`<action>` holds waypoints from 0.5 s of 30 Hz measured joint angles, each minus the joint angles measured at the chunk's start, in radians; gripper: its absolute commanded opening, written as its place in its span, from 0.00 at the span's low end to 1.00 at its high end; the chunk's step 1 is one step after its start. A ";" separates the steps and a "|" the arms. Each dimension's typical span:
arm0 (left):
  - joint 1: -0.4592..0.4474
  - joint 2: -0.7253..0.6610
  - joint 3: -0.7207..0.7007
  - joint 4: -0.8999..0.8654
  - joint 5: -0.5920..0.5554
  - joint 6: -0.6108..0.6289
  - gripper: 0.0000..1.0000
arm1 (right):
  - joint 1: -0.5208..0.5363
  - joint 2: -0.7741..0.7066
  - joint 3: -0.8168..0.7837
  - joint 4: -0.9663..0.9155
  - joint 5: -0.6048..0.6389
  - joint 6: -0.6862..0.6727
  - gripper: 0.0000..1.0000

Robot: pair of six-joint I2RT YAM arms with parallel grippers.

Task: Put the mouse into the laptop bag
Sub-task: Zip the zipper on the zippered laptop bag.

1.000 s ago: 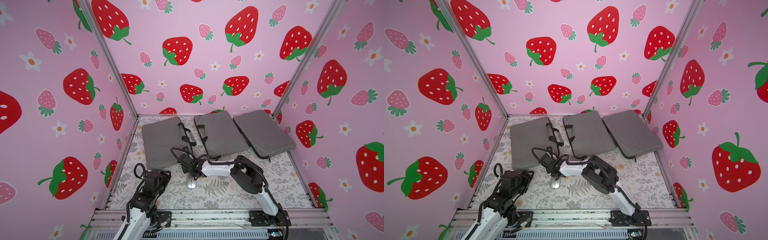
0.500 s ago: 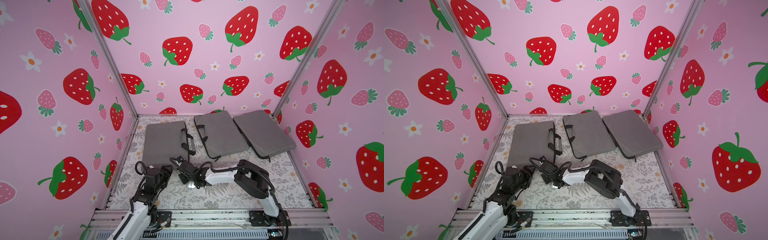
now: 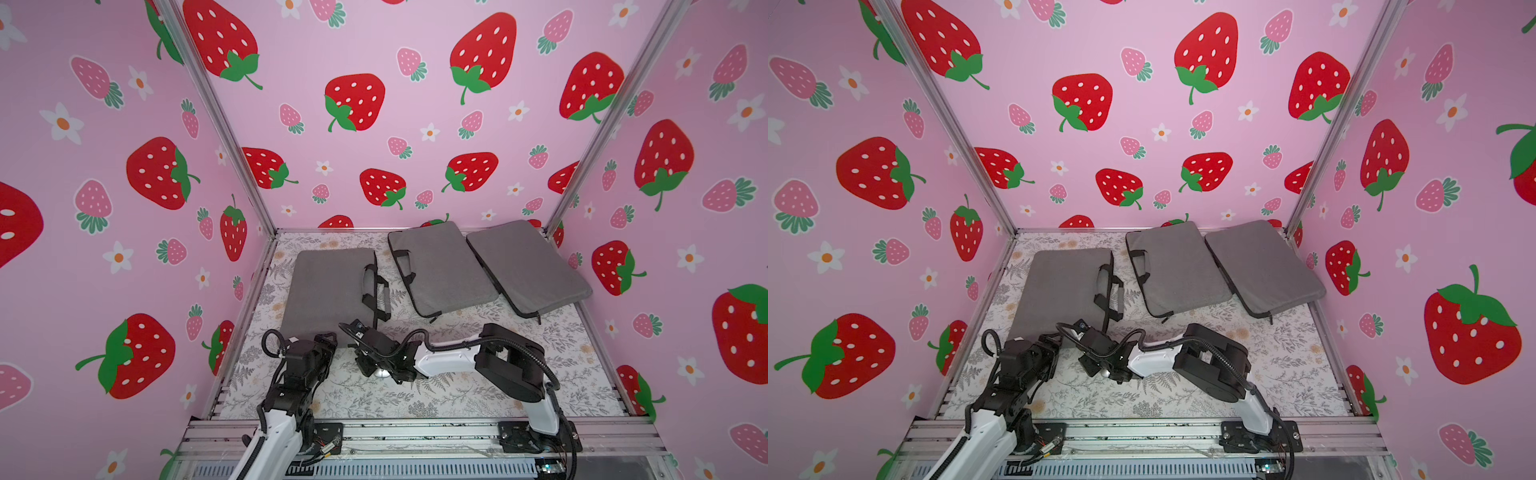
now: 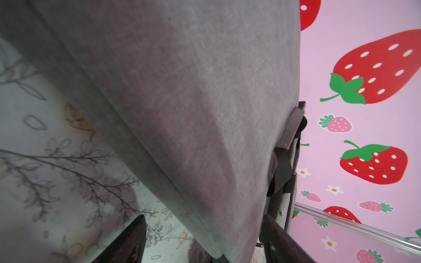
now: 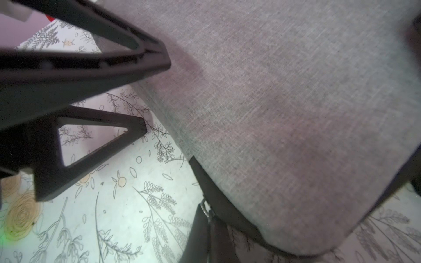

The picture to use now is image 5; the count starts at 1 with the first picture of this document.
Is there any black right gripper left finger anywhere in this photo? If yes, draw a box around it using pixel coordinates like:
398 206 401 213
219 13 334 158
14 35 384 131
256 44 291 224
179 204 209 263

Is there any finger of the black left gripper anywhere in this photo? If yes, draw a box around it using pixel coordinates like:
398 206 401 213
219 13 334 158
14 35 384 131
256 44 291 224
1 1 171 129
1 106 147 202

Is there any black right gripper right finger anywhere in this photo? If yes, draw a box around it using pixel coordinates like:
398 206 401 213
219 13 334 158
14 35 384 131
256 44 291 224
209 217 240 263

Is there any grey laptop bag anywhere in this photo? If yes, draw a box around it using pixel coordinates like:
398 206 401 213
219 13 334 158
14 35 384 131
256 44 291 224
100 1 421 256

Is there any floral patterned table mat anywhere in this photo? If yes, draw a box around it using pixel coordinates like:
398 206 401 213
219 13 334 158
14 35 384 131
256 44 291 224
1 21 421 263

